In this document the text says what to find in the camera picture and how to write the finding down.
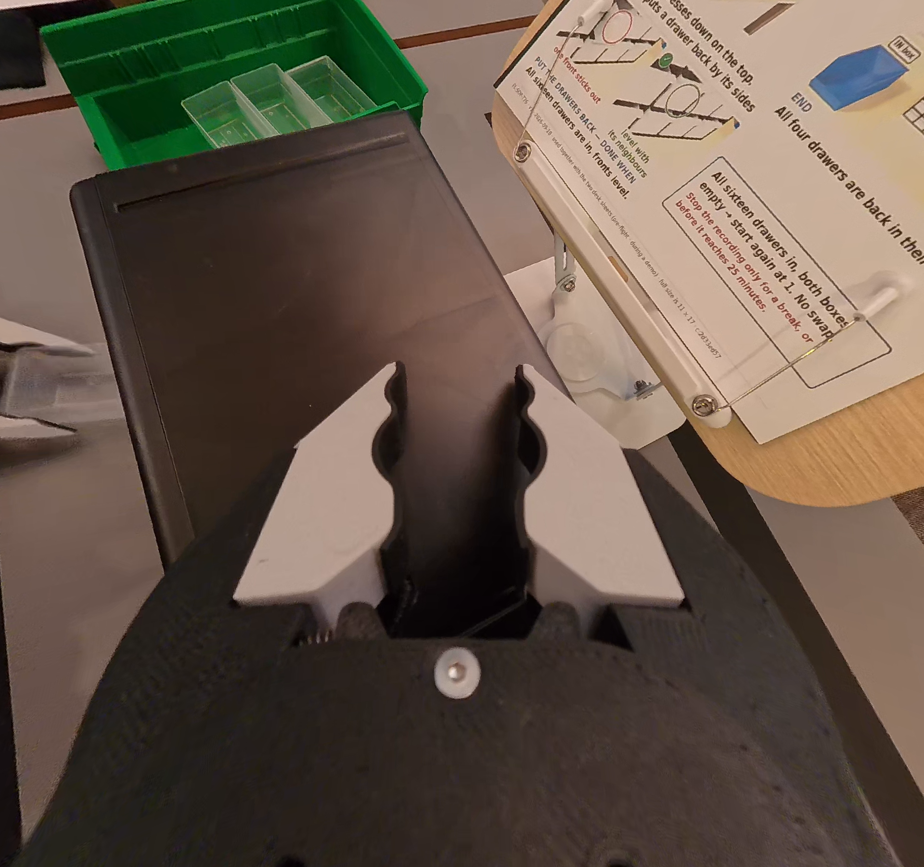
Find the green plastic bin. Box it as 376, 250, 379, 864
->
39, 0, 427, 169

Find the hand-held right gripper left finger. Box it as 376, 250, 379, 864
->
231, 360, 421, 633

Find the instruction sheet on wooden stand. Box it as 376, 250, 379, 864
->
491, 0, 924, 510

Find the white stand ledge bar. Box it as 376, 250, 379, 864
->
514, 139, 733, 429

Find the wire page holder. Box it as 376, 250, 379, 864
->
514, 0, 616, 162
692, 273, 905, 414

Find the black tablet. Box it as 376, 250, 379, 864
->
0, 11, 46, 90

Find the printed instruction sheet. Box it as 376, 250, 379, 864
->
505, 0, 924, 445

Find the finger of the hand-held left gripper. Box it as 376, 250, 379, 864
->
0, 318, 98, 364
0, 412, 80, 443

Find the black drawer cabinet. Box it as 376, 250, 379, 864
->
70, 110, 571, 637

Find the white stand base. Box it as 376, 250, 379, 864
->
501, 232, 687, 449

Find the small clear plastic drawer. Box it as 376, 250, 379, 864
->
0, 356, 122, 429
231, 62, 319, 137
180, 75, 262, 151
285, 54, 378, 124

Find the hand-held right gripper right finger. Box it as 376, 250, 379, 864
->
514, 363, 687, 640

